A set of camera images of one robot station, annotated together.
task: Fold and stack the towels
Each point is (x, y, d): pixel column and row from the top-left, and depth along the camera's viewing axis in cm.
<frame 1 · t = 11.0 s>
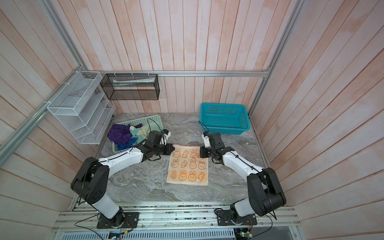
left hand: (174, 150, 89), fingers closed
right hand: (200, 149, 90), fingers closed
light green plastic basket: (154, 122, 109), point 7 cm above the table
teal plastic basket: (224, 118, 121), on the table
orange bunny print towel: (186, 165, 94), on the table
purple towel: (119, 133, 99), point 10 cm above the table
yellow teal hippo towel: (141, 133, 106), point 5 cm above the table

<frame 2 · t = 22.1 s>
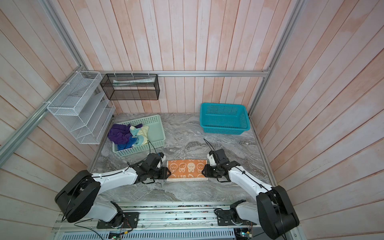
left hand: (167, 176, 87), fingers open
right hand: (204, 171, 87), fingers open
orange bunny print towel: (186, 170, 90), point 2 cm above the table
the other named things where they were.

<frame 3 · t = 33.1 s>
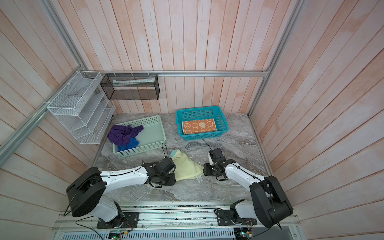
left hand: (172, 184, 84), fingers open
right hand: (206, 170, 90), fingers open
teal plastic basket: (211, 112, 117), point 6 cm above the table
orange bunny print towel: (198, 126, 113), point 2 cm above the table
yellow teal hippo towel: (184, 168, 89), point 4 cm above the table
the other named things where they were.

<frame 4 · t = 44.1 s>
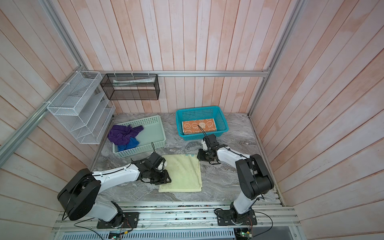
left hand: (168, 184, 83), fingers open
right hand: (198, 156, 94), fingers open
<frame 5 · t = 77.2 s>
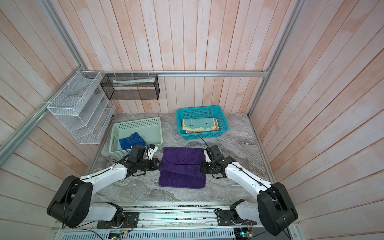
left hand: (162, 166, 86), fingers closed
right hand: (200, 168, 86), fingers closed
purple towel: (181, 167, 87), point 6 cm above the table
yellow teal hippo towel: (198, 124, 113), point 3 cm above the table
blue towel: (134, 139, 103), point 4 cm above the table
the other named things where they were.

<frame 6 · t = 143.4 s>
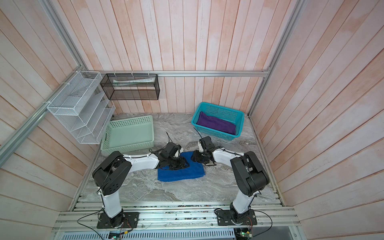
left hand: (187, 168, 90), fingers open
right hand: (193, 158, 95), fingers open
light green plastic basket: (129, 134, 110), on the table
teal plastic basket: (235, 117, 114), point 6 cm above the table
purple towel: (220, 125, 112), point 4 cm above the table
blue towel: (195, 169, 91), point 2 cm above the table
